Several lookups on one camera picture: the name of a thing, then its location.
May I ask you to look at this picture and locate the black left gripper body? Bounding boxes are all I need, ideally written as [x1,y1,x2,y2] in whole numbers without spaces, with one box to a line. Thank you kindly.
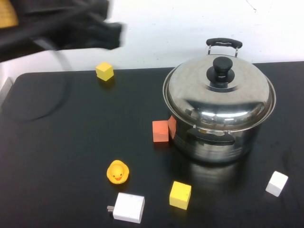
[87,14,127,51]

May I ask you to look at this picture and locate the steel lid with black knob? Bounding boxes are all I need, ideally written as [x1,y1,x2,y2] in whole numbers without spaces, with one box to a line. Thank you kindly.
[163,55,276,132]

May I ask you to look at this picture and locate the yellow foam cube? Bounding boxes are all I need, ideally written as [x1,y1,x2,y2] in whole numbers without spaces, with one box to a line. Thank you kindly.
[95,62,114,82]
[169,181,192,210]

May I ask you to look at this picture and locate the orange foam cube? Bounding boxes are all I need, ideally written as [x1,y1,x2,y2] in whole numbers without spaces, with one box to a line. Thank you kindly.
[152,120,170,143]

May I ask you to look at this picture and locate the yellow rubber duck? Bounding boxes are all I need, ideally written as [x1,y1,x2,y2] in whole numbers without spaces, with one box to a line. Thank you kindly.
[106,160,130,185]

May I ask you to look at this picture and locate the white foam cube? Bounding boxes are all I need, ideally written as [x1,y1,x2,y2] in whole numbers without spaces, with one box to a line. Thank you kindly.
[265,171,289,197]

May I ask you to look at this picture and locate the stainless steel pot black handles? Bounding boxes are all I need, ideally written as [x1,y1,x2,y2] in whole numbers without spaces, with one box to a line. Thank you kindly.
[162,38,277,164]

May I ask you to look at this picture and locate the white usb wall charger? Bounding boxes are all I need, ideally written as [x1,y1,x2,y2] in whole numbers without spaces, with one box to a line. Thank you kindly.
[106,192,145,224]

